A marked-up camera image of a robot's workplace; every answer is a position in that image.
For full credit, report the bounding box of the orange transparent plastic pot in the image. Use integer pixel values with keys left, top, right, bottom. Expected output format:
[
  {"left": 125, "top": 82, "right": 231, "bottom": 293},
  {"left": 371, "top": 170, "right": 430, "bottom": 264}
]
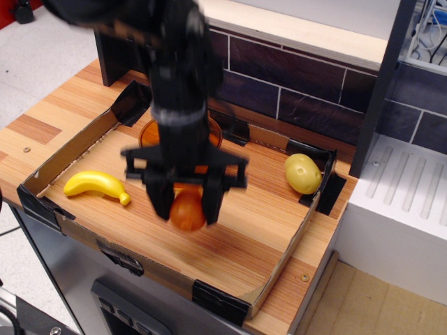
[{"left": 139, "top": 117, "right": 223, "bottom": 195}]

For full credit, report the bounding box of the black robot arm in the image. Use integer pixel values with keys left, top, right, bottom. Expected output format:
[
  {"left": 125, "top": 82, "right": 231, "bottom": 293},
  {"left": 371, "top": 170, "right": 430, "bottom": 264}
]
[{"left": 44, "top": 1, "right": 248, "bottom": 224}]

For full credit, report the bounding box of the orange toy carrot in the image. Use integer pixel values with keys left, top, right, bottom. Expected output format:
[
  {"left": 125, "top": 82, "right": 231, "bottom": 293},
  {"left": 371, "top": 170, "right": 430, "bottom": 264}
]
[{"left": 170, "top": 190, "right": 206, "bottom": 232}]

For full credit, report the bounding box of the yellow toy banana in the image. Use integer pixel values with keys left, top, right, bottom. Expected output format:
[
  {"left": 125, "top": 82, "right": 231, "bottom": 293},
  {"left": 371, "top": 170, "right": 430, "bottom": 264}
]
[{"left": 63, "top": 170, "right": 131, "bottom": 206}]

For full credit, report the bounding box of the black object top left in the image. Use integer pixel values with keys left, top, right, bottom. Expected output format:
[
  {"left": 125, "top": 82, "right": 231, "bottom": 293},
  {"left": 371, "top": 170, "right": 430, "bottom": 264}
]
[{"left": 10, "top": 0, "right": 34, "bottom": 24}]

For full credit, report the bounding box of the white toy sink drainboard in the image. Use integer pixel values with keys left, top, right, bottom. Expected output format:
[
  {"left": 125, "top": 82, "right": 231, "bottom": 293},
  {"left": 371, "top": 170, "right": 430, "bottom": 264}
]
[{"left": 335, "top": 135, "right": 446, "bottom": 304}]

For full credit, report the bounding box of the white cables top right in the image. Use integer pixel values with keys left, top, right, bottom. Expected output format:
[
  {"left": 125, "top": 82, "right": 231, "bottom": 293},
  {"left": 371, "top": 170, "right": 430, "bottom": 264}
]
[{"left": 406, "top": 0, "right": 447, "bottom": 66}]

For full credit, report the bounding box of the yellow-green toy potato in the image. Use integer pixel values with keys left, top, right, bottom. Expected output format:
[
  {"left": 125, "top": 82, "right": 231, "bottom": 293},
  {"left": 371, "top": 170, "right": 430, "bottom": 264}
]
[{"left": 284, "top": 154, "right": 323, "bottom": 195}]

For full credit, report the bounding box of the grey toy oven front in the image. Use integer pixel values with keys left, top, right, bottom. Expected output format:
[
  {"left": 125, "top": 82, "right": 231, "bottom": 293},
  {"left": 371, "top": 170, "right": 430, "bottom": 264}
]
[{"left": 91, "top": 278, "right": 173, "bottom": 334}]

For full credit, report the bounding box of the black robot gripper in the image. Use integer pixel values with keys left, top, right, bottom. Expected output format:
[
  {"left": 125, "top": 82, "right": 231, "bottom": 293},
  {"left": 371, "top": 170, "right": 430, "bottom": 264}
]
[{"left": 121, "top": 118, "right": 248, "bottom": 225}]

